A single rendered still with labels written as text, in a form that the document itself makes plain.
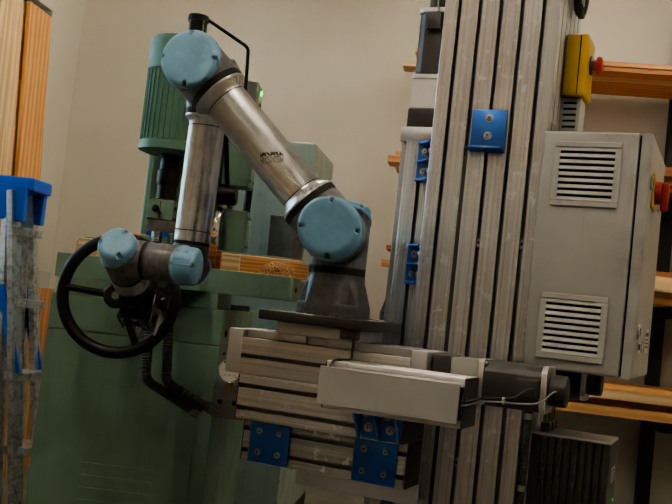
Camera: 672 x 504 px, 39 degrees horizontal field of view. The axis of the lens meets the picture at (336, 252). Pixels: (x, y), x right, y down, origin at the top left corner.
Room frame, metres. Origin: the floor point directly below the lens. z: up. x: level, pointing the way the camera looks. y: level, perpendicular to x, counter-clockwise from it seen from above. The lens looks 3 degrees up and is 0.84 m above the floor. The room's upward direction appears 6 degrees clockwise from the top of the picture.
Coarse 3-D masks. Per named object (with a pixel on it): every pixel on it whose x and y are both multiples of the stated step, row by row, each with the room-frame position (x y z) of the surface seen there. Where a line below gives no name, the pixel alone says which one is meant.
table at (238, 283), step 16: (64, 256) 2.37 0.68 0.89; (96, 256) 2.37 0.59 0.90; (80, 272) 2.37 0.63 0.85; (96, 272) 2.37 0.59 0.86; (224, 272) 2.35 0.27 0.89; (240, 272) 2.35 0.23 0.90; (192, 288) 2.26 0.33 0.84; (208, 288) 2.35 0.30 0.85; (224, 288) 2.35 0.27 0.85; (240, 288) 2.34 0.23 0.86; (256, 288) 2.34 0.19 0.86; (272, 288) 2.34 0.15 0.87; (288, 288) 2.34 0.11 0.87
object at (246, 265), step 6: (240, 264) 2.50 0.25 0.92; (246, 264) 2.50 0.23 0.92; (252, 264) 2.50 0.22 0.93; (258, 264) 2.50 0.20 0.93; (264, 264) 2.50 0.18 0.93; (288, 264) 2.49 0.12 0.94; (294, 264) 2.49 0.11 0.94; (300, 264) 2.49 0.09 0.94; (240, 270) 2.50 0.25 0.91; (246, 270) 2.50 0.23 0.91; (252, 270) 2.50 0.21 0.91; (258, 270) 2.50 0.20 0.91; (294, 270) 2.49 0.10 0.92; (300, 270) 2.49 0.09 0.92; (306, 270) 2.49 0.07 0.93; (294, 276) 2.49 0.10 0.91; (300, 276) 2.49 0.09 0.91; (306, 276) 2.49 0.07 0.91
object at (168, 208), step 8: (152, 200) 2.47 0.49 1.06; (160, 200) 2.47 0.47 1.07; (168, 200) 2.47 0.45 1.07; (160, 208) 2.47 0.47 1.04; (168, 208) 2.47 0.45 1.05; (176, 208) 2.49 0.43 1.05; (152, 216) 2.47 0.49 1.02; (160, 216) 2.47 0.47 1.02; (168, 216) 2.47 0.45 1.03; (176, 216) 2.52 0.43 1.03
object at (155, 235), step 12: (156, 240) 2.25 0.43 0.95; (168, 240) 2.25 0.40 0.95; (156, 288) 2.24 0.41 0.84; (144, 336) 2.24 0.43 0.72; (168, 336) 2.23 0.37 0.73; (168, 348) 2.23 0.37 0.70; (144, 360) 2.23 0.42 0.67; (168, 360) 2.23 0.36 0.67; (144, 372) 2.23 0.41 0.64; (168, 372) 2.23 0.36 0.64; (156, 384) 2.23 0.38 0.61; (168, 384) 2.22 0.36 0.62; (168, 396) 2.24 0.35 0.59; (180, 396) 2.24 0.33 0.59; (192, 396) 2.24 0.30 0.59; (180, 408) 2.25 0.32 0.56; (192, 408) 2.25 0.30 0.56; (204, 408) 2.25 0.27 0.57; (216, 408) 2.25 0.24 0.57
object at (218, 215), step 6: (216, 210) 2.61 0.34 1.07; (222, 210) 2.62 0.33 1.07; (216, 216) 2.59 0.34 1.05; (222, 216) 2.64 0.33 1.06; (216, 222) 2.59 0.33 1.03; (222, 222) 2.65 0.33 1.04; (216, 228) 2.59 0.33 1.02; (222, 228) 2.64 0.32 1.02; (216, 234) 2.59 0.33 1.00; (222, 234) 2.65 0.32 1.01; (210, 240) 2.60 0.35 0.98; (216, 240) 2.60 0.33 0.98
